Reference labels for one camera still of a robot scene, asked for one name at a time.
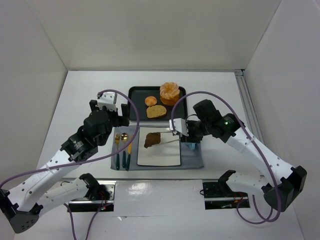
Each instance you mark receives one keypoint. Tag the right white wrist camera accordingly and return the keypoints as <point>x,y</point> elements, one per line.
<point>178,126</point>

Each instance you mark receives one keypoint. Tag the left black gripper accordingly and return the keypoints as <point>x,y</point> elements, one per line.
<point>116,119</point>

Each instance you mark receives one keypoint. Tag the sliced seeded bread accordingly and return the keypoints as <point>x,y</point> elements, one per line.
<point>156,111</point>

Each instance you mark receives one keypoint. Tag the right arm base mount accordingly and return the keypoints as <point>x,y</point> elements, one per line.
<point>216,199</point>

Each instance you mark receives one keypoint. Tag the white square plate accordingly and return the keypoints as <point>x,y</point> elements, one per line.
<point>166,155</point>

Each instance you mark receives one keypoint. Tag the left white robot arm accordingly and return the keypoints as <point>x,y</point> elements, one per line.
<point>24,204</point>

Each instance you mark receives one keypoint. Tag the grey placemat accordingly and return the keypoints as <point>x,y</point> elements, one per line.
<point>190,159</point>

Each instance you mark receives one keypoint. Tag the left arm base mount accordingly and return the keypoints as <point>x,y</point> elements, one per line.
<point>103,198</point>

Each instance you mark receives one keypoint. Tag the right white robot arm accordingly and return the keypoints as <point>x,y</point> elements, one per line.
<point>280,183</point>

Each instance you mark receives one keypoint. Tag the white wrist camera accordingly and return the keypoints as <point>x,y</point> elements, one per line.
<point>178,126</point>
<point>107,100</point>

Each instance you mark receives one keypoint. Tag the dark brown bread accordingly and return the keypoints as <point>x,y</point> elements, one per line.
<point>152,138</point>

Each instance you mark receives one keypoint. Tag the large orange flower bread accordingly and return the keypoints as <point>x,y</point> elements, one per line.
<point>169,93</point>

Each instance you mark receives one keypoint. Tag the gold knife green handle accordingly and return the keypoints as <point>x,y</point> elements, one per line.
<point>128,161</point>

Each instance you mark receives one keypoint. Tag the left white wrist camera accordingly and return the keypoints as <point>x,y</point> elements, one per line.
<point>107,100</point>

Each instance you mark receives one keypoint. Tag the light blue mug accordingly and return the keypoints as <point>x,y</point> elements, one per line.
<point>191,146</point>

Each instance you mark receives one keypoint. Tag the gold spoon green handle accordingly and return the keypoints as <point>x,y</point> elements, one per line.
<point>124,139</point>

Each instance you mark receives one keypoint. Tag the metal tongs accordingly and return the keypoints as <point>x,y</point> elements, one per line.
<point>167,137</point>

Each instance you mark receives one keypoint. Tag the gold fork green handle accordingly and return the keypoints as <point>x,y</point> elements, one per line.
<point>117,142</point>

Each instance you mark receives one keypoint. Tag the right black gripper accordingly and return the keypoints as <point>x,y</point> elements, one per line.
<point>190,136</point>

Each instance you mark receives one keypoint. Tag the aluminium frame rail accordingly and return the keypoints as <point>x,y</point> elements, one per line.
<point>250,113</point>

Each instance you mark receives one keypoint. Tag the small round bun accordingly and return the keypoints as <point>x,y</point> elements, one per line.
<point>150,101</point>

